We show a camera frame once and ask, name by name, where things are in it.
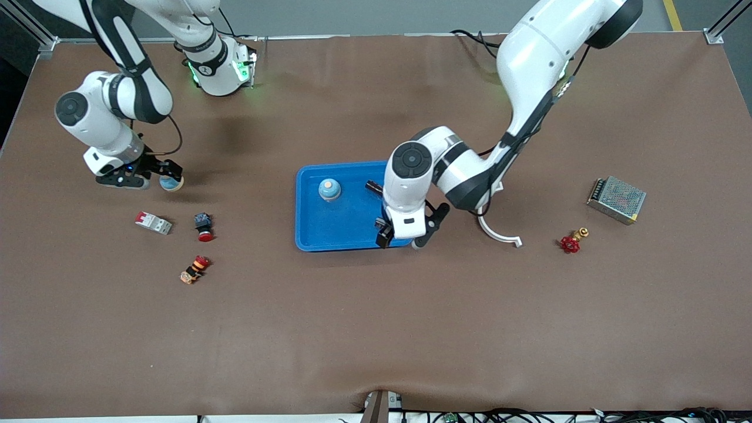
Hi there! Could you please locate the blue plastic tray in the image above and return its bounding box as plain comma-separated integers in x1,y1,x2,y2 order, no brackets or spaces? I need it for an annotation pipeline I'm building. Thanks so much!
295,160,415,253

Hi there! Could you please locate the white red circuit breaker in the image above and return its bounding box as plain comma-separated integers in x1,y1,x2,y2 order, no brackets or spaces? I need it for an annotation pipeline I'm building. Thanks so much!
135,211,173,236

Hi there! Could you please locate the red black emergency stop button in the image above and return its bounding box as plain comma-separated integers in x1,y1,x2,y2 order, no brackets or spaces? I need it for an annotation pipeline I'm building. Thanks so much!
194,212,216,243

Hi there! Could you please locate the metal mesh power supply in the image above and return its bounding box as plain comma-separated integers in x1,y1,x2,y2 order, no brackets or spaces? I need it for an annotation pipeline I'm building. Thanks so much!
586,175,647,226

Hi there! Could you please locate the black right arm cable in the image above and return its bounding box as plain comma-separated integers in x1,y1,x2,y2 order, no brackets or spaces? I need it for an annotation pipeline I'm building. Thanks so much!
130,114,183,157

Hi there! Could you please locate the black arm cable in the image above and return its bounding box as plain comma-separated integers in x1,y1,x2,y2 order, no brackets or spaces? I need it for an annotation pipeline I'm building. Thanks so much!
130,114,183,157
477,44,592,219

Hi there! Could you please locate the orange red push button switch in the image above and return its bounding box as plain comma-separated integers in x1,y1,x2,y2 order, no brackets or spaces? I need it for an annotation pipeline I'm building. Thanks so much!
180,255,210,286

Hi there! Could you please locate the white curved plastic bracket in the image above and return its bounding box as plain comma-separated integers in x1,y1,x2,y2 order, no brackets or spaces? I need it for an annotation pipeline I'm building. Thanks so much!
476,182,523,249

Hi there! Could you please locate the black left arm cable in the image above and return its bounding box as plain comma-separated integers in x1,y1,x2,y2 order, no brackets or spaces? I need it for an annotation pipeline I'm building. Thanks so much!
477,44,592,219

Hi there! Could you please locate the aluminium frame profile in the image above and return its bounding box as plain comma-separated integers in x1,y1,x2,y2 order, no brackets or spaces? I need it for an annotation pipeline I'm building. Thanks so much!
705,0,752,45
0,0,60,57

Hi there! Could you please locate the grey metal post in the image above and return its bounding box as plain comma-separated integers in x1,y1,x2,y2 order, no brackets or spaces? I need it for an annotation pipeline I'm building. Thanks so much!
361,390,404,423

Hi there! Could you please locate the red handle brass valve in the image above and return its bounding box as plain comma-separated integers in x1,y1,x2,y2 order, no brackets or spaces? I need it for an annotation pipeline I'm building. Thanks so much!
559,227,590,254

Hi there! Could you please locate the black base cable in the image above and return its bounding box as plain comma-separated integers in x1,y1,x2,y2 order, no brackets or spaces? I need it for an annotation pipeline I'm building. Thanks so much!
450,29,506,63

